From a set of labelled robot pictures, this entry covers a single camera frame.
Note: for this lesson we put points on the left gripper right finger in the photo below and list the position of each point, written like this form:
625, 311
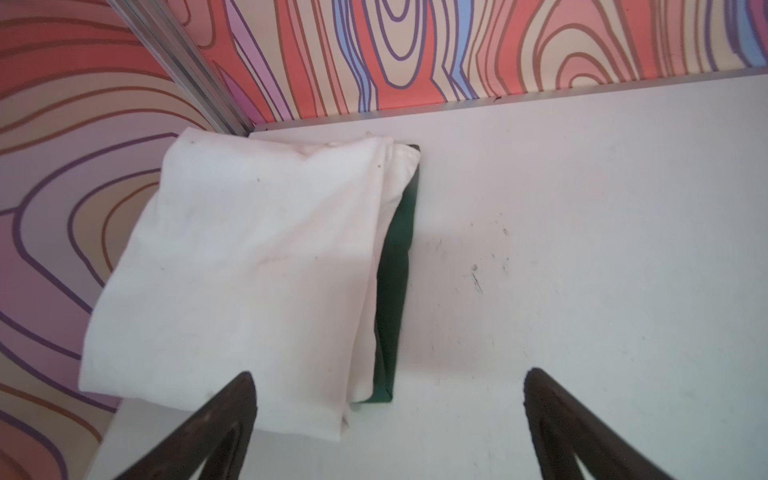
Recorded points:
566, 435

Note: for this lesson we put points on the folded green t-shirt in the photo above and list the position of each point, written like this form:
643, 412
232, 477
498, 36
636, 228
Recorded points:
375, 352

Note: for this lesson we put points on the white printed t-shirt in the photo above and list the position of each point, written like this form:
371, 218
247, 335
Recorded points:
258, 257

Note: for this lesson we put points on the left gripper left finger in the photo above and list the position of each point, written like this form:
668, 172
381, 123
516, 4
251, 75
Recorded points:
211, 444

